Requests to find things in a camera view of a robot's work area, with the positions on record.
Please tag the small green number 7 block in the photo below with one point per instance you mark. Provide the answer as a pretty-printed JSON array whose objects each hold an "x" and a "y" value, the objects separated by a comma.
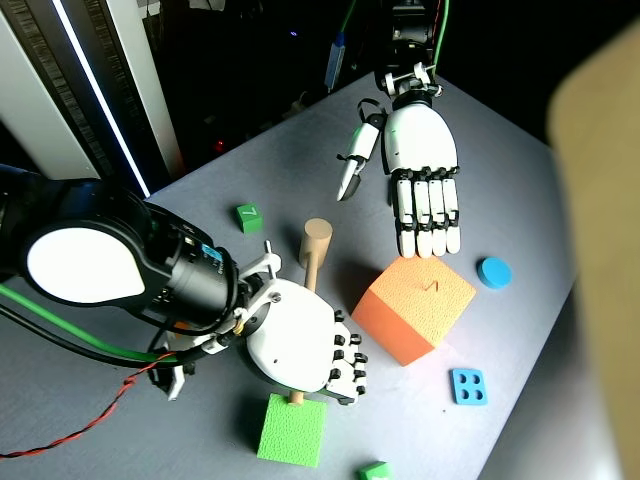
[{"x": 248, "y": 218}]

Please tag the blue disc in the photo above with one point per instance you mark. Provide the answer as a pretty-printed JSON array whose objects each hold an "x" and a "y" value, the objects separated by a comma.
[{"x": 494, "y": 274}]

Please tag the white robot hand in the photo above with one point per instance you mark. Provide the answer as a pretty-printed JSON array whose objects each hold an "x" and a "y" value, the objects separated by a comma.
[
  {"x": 420, "y": 145},
  {"x": 295, "y": 335}
]

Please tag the small green letter Y block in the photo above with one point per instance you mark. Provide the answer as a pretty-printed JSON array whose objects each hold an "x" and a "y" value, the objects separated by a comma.
[{"x": 372, "y": 472}]

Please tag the large orange foam cube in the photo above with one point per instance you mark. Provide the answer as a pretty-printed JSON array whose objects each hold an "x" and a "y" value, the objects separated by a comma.
[{"x": 400, "y": 320}]

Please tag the large green foam cube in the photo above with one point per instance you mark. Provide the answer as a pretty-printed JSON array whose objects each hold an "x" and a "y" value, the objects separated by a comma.
[{"x": 292, "y": 430}]

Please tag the blue square four-hole block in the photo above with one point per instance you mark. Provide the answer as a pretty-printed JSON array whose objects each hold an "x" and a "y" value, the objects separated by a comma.
[{"x": 470, "y": 387}]

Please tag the blue and white connector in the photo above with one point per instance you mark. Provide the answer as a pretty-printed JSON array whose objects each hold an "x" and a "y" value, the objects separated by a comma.
[{"x": 335, "y": 60}]

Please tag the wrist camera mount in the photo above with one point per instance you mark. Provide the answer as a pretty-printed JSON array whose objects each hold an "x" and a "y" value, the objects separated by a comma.
[{"x": 175, "y": 382}]

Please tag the grey table cloth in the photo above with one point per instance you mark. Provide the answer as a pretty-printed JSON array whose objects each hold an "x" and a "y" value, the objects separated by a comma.
[{"x": 500, "y": 200}]

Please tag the white post with light strip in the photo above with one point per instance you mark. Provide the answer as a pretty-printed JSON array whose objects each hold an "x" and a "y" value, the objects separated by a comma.
[{"x": 125, "y": 75}]

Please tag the blurred tan board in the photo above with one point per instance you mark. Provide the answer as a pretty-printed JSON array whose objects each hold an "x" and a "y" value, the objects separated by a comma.
[{"x": 605, "y": 225}]

